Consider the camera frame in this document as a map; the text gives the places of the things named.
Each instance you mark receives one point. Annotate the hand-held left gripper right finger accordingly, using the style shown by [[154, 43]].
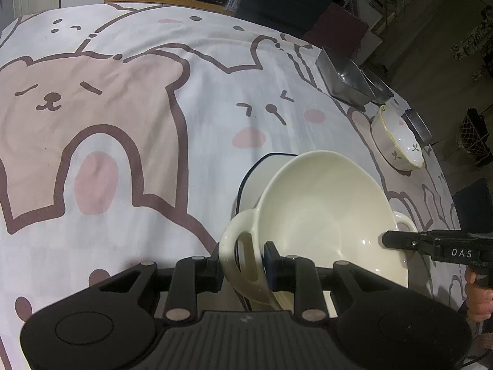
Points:
[[269, 269]]

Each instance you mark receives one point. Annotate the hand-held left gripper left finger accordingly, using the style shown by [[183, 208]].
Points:
[[210, 273]]

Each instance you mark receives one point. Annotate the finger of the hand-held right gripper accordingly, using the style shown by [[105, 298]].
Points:
[[404, 239]]

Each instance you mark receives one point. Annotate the floral bowl with yellow rim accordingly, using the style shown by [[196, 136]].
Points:
[[396, 142]]

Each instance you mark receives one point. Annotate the white plate with dark rim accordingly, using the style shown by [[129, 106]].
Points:
[[265, 169]]

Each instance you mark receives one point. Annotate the square steel bowl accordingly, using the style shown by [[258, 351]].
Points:
[[420, 127], [342, 77]]

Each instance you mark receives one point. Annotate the person's right hand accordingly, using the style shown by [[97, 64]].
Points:
[[479, 304]]

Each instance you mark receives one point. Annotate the white net basket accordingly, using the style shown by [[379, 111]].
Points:
[[475, 138]]

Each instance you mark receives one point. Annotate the round steel bowl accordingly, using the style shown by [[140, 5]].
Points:
[[379, 86]]

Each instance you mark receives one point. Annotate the bear printed tablecloth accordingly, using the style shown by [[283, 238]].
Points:
[[154, 84]]

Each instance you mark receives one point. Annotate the maroon chair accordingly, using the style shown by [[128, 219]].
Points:
[[335, 27]]

